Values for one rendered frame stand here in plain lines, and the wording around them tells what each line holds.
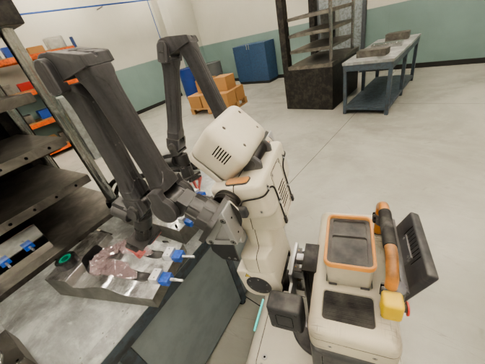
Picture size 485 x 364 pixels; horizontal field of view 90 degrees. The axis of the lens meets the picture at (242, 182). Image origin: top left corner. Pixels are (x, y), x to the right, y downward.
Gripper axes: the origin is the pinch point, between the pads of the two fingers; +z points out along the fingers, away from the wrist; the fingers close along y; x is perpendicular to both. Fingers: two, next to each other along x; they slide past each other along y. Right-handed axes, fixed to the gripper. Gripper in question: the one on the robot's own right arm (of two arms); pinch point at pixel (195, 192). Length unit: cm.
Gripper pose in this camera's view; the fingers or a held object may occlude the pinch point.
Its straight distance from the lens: 119.7
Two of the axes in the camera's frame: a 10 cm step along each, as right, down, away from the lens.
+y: -5.3, 4.4, -7.3
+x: 8.1, 0.0, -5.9
